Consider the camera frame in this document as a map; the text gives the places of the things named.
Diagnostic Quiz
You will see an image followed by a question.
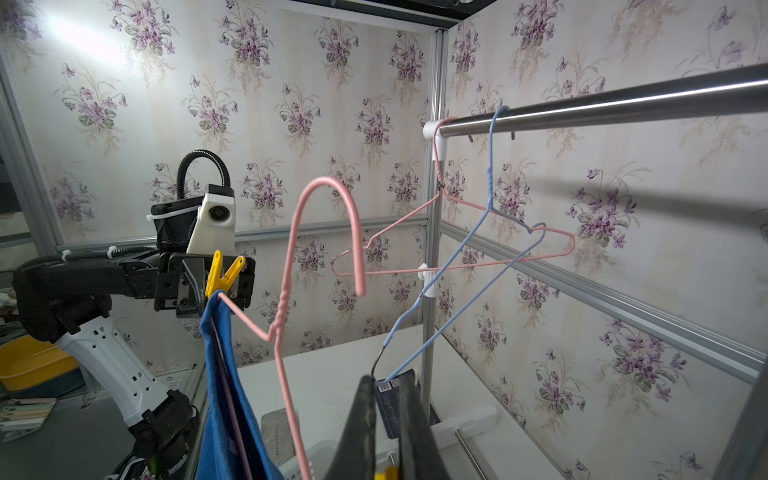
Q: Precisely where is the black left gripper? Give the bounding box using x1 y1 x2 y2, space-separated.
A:
153 253 256 318

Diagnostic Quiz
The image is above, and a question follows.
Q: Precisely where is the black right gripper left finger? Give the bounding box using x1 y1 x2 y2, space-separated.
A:
325 375 377 480

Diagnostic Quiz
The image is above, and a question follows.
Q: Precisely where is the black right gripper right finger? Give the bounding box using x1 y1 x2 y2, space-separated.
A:
399 382 450 480

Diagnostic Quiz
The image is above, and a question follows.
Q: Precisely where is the yellow clothespin blue top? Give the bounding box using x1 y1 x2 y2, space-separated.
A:
374 465 400 480
205 250 246 299

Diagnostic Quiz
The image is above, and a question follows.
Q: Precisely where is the pink wire hanger blue top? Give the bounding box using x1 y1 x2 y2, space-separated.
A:
217 176 368 480

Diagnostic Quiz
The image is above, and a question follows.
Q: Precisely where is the blue tank top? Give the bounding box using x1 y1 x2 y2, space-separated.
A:
196 298 283 480

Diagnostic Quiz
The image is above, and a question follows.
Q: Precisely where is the light blue wire hanger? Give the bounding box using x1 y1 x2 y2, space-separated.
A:
371 105 548 385

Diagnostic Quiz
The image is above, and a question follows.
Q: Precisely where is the pink wire hanger striped top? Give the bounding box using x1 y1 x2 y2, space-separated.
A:
329 116 577 278

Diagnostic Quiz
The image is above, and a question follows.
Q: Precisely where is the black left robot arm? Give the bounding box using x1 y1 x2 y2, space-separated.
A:
12 149 236 479

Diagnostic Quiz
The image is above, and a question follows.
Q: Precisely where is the white perforated plastic basket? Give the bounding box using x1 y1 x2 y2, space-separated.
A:
279 439 399 479

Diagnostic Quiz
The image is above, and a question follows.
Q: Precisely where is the grey rectangular sponge pad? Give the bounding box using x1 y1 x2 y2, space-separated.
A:
260 408 296 467

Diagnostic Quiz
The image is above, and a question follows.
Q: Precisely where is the yellow bin in background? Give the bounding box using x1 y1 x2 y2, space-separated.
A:
1 335 79 392

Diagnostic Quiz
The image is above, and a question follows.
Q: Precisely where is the stack of books background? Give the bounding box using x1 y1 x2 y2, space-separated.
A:
1 398 57 442

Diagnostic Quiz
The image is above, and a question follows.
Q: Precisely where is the white metal clothes rack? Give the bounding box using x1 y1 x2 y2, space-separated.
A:
418 62 768 480

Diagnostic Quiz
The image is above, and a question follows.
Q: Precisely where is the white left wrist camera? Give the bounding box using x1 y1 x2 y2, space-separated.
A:
146 184 237 256

